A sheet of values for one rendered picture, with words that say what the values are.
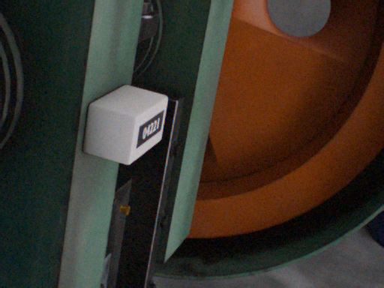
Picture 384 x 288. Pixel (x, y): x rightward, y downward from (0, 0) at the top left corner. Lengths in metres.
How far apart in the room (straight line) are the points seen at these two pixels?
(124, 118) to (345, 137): 0.55
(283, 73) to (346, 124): 0.12
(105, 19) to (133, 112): 0.07
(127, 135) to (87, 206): 0.09
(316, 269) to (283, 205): 2.23
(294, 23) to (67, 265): 3.53
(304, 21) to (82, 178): 3.53
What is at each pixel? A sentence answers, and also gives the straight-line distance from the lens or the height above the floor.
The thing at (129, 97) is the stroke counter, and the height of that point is 1.33.
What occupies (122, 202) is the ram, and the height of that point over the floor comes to 1.15.
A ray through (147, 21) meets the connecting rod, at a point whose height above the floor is 1.36.
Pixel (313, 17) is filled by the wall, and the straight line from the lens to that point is 4.10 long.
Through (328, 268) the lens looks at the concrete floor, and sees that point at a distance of 3.38.
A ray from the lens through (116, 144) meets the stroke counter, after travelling 0.59.
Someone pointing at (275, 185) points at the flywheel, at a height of 1.10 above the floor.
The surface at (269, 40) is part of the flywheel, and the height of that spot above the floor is 1.30.
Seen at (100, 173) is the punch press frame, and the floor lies 1.26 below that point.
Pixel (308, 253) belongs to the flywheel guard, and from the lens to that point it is 1.10.
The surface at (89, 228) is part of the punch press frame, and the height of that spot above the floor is 1.21.
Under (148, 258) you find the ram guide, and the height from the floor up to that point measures 1.08.
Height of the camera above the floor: 1.52
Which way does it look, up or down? 20 degrees down
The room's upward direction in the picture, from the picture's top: 10 degrees clockwise
